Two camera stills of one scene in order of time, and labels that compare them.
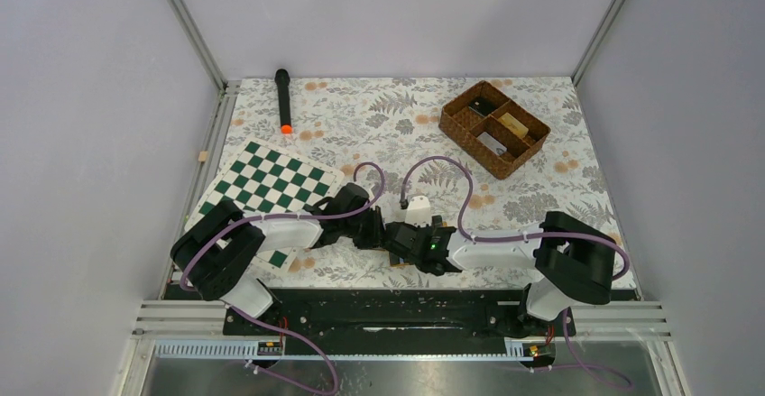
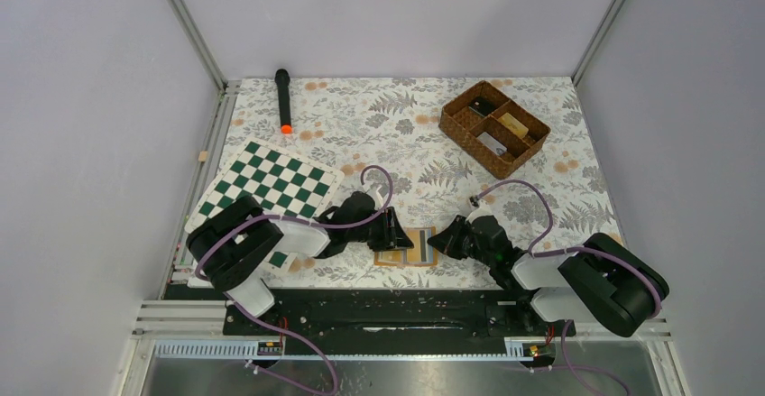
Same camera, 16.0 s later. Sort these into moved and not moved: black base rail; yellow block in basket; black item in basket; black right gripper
Moved: black right gripper
Not moved: black item in basket; black base rail; yellow block in basket
